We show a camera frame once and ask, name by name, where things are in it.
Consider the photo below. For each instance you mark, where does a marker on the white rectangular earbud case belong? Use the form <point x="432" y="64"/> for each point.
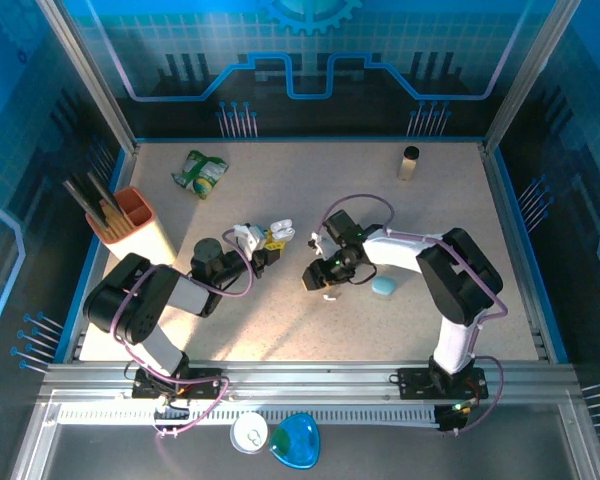
<point x="282" y="230"/>

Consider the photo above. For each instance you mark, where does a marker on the white round lid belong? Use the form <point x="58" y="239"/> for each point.
<point x="249" y="433"/>

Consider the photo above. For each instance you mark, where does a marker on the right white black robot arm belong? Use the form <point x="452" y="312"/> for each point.
<point x="460" y="275"/>

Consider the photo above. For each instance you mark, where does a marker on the orange rimmed cream utensil holder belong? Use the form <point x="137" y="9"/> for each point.
<point x="145" y="235"/>

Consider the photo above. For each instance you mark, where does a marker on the white earbud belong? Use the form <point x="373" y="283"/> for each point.
<point x="328" y="297"/>

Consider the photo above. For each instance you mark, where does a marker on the black chopstick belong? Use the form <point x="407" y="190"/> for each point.
<point x="87" y="205"/>
<point x="106" y="192"/>

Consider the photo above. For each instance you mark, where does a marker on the blue oval earbud case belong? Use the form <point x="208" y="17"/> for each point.
<point x="384" y="286"/>

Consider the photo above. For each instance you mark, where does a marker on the wooden chopstick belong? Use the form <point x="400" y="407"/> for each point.
<point x="111" y="222"/>
<point x="122" y="220"/>

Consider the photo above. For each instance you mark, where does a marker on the blue transparent heart-shaped container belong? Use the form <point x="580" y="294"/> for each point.
<point x="295" y="442"/>

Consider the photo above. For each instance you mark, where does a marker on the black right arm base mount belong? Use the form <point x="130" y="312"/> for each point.
<point x="415" y="382"/>

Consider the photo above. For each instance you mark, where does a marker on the beige bottle with black cap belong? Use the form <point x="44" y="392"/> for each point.
<point x="408" y="165"/>

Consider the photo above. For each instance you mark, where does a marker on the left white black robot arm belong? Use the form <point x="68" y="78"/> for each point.
<point x="130" y="300"/>

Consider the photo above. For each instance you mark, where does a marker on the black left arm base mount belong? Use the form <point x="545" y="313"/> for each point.
<point x="205" y="380"/>

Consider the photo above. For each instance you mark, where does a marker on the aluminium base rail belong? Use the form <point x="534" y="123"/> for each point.
<point x="305" y="375"/>

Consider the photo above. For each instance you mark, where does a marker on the green white snack bag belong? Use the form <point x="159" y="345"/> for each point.
<point x="202" y="172"/>

